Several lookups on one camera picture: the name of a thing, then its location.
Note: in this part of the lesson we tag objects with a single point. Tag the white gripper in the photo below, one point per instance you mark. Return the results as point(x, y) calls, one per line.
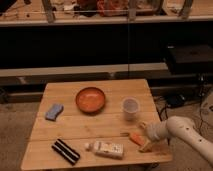
point(155, 132)

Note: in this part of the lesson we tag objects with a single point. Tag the orange pepper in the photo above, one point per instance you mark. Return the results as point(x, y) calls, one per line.
point(134, 137)

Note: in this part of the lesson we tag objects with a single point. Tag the translucent plastic cup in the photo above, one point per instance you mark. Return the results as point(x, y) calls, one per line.
point(130, 108)

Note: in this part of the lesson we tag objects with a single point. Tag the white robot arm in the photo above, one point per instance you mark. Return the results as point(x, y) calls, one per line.
point(182, 128)

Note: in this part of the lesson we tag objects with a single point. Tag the orange ceramic bowl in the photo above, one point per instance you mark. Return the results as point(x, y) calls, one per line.
point(90, 99)

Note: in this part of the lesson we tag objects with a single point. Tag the white lotion bottle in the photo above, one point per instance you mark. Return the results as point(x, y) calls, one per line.
point(106, 149)

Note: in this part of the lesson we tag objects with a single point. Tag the black power adapter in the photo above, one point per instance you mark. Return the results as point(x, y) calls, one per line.
point(174, 101)

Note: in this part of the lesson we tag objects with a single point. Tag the wooden table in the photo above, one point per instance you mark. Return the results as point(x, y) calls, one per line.
point(77, 128)

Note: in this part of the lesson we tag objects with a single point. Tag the black striped rectangular block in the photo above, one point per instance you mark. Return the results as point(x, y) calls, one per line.
point(66, 151)

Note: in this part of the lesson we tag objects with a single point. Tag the black box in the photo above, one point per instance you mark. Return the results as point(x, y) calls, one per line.
point(195, 59)

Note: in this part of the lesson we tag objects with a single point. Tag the blue sponge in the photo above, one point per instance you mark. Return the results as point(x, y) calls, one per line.
point(53, 112)

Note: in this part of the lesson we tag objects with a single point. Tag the long wooden shelf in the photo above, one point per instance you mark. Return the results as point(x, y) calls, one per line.
point(101, 12)

